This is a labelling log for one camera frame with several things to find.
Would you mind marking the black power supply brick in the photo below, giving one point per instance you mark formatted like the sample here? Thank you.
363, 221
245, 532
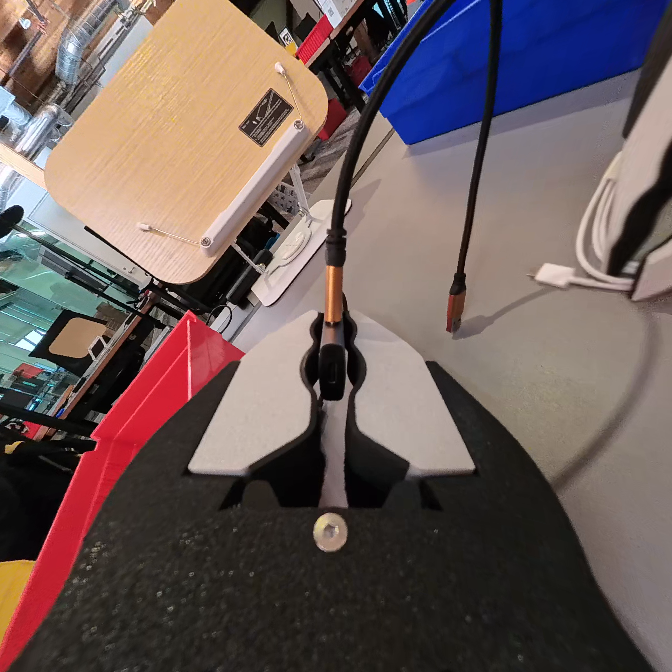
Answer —
246, 283

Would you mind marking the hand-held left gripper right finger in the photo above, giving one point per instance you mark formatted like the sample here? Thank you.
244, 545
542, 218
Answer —
414, 414

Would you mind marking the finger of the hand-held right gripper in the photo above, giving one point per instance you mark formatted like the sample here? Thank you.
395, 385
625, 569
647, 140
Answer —
651, 152
656, 281

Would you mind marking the silver ventilation duct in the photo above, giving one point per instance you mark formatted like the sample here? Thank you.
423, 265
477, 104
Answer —
78, 42

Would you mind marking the red plastic bin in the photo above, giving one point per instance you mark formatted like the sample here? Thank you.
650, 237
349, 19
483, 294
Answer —
131, 420

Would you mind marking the yellow plastic bin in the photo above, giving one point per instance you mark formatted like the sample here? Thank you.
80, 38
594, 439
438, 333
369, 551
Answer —
13, 593

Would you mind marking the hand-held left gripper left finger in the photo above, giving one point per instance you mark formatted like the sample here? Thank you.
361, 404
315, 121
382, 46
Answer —
252, 414

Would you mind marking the blue plastic bin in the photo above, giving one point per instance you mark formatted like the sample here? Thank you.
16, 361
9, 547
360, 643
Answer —
525, 52

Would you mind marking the red storage crate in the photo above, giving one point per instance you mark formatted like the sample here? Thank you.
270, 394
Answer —
315, 39

